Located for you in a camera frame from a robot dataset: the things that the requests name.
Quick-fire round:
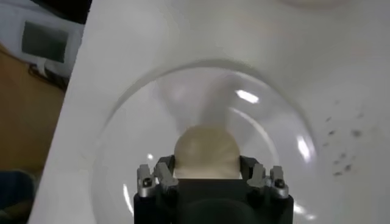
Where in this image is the dark blue floor object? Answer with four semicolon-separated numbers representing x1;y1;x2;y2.
0;169;36;214

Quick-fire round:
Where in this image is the large white plate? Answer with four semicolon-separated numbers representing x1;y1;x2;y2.
90;60;319;224

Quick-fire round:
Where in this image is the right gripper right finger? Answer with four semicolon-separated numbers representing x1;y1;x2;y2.
239;155;290;199

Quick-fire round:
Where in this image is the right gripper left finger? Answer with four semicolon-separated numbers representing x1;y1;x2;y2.
136;155;180;198

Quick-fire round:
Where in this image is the white steamed baozi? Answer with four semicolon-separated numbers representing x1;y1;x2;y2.
173;124;242;180

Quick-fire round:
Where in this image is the white electronic device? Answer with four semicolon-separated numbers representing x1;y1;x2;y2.
0;0;86;79

